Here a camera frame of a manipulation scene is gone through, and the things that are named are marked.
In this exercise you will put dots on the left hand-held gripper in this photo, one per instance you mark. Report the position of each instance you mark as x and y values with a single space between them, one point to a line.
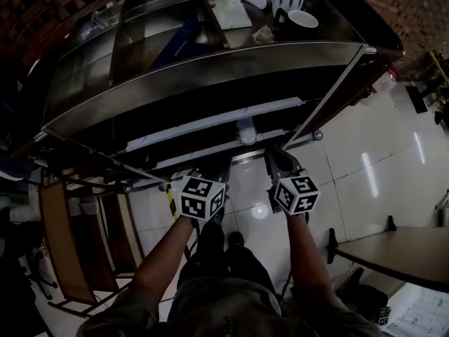
201 197

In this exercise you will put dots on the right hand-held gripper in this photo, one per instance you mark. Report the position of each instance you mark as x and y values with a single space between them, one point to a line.
294 191

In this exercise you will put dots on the stainless steel cart shelf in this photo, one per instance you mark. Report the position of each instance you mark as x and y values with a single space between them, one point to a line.
196 65

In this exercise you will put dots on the person's right forearm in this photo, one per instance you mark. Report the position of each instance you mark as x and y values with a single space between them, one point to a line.
308 258

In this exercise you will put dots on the person's left forearm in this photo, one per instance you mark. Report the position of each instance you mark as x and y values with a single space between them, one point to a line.
165 258

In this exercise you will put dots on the cart caster wheel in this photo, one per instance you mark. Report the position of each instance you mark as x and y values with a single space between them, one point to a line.
128 188
318 135

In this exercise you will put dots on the person's black shoe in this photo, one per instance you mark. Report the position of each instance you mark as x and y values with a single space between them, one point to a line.
237 239

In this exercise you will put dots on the black table clamp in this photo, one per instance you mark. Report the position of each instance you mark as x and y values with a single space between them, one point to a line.
390 223
332 246

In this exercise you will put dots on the person's dark trousers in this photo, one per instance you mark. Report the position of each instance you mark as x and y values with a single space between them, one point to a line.
224 265

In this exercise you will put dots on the person's grey shirt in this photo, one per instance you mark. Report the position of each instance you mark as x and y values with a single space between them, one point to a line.
228 311

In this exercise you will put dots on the brown table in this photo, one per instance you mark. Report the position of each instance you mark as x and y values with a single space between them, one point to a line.
396 255

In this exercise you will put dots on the black bag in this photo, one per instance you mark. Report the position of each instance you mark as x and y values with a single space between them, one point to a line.
365 293

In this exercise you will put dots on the wooden chair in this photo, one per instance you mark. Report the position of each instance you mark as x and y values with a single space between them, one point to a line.
70 244

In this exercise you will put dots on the black stand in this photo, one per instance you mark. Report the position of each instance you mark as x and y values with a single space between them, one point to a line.
417 98

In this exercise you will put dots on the blue bar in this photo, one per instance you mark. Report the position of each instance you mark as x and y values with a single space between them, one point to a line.
179 42

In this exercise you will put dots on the small clear glass cup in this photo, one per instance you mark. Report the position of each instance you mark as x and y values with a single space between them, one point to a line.
263 34

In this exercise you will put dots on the printed paper sheets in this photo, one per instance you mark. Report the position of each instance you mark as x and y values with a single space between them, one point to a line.
421 314

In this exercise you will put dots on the office chair base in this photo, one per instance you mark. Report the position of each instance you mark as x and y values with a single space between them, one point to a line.
40 279

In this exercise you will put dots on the white flat board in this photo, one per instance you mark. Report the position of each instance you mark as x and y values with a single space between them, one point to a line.
233 16

